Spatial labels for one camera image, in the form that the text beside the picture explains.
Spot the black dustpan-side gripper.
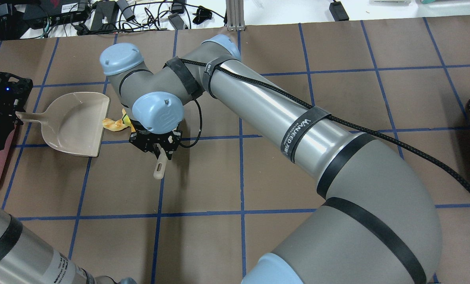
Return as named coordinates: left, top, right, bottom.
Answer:
left=0, top=72, right=33, bottom=151

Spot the beige plastic dustpan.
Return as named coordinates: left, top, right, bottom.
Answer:
left=15, top=92, right=110, bottom=157

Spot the croissant bread piece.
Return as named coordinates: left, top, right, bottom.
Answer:
left=101, top=109, right=127, bottom=132

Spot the beige hand brush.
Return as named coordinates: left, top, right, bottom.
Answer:
left=153, top=144, right=168, bottom=180

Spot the aluminium frame post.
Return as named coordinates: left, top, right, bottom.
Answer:
left=226, top=0, right=246, bottom=31

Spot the black brush-side gripper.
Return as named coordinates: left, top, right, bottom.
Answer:
left=129, top=124, right=182, bottom=160

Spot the yellow green sponge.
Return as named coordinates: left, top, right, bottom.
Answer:
left=122, top=113, right=136, bottom=133

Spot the black power adapter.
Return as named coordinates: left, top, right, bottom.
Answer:
left=329, top=0, right=350, bottom=22

